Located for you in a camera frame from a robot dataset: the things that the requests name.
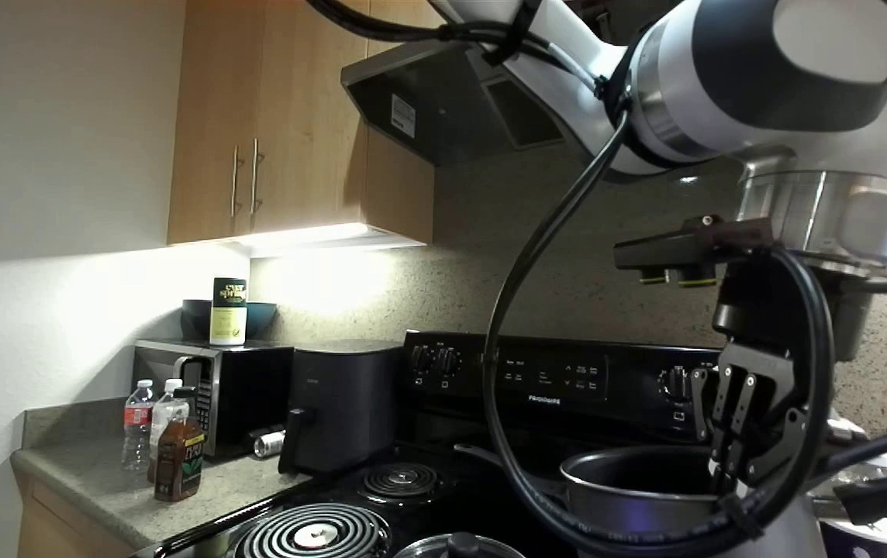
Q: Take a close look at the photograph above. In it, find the small glass pot lid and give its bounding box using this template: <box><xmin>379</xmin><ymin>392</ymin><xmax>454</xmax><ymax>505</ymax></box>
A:
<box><xmin>395</xmin><ymin>529</ymin><xmax>531</xmax><ymax>558</ymax></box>

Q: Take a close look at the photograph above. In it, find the red label water bottle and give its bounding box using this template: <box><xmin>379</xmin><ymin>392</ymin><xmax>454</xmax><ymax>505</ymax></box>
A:
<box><xmin>119</xmin><ymin>375</ymin><xmax>162</xmax><ymax>475</ymax></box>

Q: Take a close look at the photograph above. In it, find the black electric stove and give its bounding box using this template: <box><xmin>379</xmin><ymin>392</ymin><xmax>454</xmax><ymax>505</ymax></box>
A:
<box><xmin>157</xmin><ymin>328</ymin><xmax>735</xmax><ymax>558</ymax></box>

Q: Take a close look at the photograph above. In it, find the wide wooden wall cabinet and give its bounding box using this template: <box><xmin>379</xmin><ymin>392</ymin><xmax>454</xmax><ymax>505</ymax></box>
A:
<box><xmin>165</xmin><ymin>0</ymin><xmax>439</xmax><ymax>246</ymax></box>

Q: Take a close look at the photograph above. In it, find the small black saucepan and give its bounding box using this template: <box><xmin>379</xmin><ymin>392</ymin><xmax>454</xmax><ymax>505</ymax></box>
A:
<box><xmin>555</xmin><ymin>442</ymin><xmax>739</xmax><ymax>541</ymax></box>

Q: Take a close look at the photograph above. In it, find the small coil burner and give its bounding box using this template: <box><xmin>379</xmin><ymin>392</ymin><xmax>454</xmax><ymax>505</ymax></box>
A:
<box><xmin>361</xmin><ymin>459</ymin><xmax>442</xmax><ymax>505</ymax></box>

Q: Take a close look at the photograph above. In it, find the grey range hood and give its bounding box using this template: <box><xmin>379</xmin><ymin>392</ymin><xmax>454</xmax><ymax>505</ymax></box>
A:
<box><xmin>337</xmin><ymin>40</ymin><xmax>612</xmax><ymax>168</ymax></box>

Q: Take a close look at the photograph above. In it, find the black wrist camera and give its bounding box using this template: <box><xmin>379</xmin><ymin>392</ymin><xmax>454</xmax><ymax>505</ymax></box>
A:
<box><xmin>612</xmin><ymin>215</ymin><xmax>779</xmax><ymax>292</ymax></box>

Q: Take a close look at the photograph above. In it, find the short steel cabinet handle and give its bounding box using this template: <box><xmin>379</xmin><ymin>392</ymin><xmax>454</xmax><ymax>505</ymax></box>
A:
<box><xmin>246</xmin><ymin>136</ymin><xmax>266</xmax><ymax>225</ymax></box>

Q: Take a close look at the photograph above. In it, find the dark jar white lid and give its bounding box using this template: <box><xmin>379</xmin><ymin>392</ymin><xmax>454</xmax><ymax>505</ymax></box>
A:
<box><xmin>818</xmin><ymin>513</ymin><xmax>887</xmax><ymax>558</ymax></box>

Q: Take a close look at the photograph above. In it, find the black silver microwave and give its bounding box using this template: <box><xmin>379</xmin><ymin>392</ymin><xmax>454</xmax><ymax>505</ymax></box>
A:
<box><xmin>131</xmin><ymin>338</ymin><xmax>298</xmax><ymax>461</ymax></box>

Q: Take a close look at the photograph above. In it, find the white green canister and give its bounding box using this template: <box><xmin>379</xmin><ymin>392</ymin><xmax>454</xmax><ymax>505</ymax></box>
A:
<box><xmin>208</xmin><ymin>275</ymin><xmax>250</xmax><ymax>347</ymax></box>

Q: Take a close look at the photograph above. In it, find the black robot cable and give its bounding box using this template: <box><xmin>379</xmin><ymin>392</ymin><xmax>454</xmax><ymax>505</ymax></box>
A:
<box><xmin>306</xmin><ymin>0</ymin><xmax>887</xmax><ymax>558</ymax></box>

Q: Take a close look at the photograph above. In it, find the large coil burner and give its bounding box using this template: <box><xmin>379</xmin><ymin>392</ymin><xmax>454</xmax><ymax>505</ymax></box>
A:
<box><xmin>236</xmin><ymin>498</ymin><xmax>398</xmax><ymax>558</ymax></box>

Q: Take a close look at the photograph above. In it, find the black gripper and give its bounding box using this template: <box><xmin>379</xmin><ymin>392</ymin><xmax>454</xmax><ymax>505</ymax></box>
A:
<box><xmin>683</xmin><ymin>246</ymin><xmax>858</xmax><ymax>496</ymax></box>

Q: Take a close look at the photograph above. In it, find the white label water bottle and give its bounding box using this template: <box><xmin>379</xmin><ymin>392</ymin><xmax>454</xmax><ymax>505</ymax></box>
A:
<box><xmin>147</xmin><ymin>375</ymin><xmax>192</xmax><ymax>482</ymax></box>

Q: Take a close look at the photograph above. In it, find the silver metal can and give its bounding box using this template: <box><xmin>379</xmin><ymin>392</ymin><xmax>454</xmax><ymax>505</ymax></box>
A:
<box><xmin>250</xmin><ymin>429</ymin><xmax>287</xmax><ymax>461</ymax></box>

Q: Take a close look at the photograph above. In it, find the black air fryer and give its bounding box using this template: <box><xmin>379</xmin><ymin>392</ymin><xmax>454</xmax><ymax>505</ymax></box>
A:
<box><xmin>279</xmin><ymin>345</ymin><xmax>405</xmax><ymax>477</ymax></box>

